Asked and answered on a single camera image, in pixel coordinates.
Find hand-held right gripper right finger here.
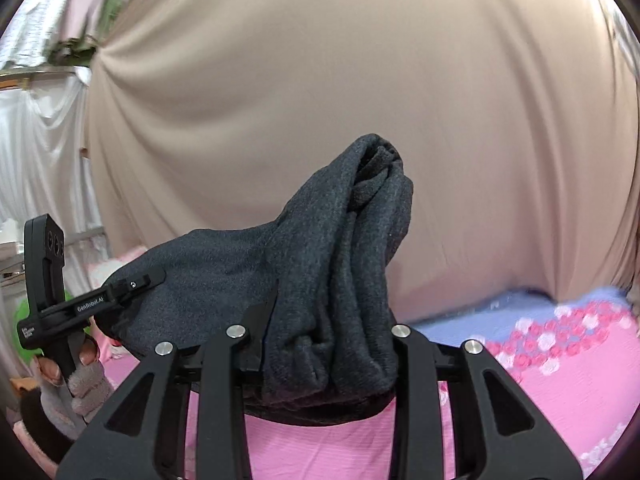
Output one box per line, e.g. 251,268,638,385
390,324,583,480

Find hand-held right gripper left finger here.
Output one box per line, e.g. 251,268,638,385
55,287,278,480

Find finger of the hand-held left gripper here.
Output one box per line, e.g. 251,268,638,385
107,268,167,302

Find dark grey pants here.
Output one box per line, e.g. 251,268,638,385
97,133,415,426

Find person's left forearm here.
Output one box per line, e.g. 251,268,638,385
10,387,81,466

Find person's left hand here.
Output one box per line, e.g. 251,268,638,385
37,335,112,423

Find white bunny plush toy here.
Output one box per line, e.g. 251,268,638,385
87,245,148,291

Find green plush toy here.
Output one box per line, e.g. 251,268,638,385
12,300,42,358

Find pink rose-print bedsheet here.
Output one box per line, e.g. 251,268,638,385
97,285,640,480

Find white curtain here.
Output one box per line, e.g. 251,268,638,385
0,75,108,376

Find beige curtain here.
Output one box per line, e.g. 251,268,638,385
85,0,640,326

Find hanging white garment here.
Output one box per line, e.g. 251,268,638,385
0,0,71,71

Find hanging pink garment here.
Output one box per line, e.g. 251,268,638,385
65,0,112,43

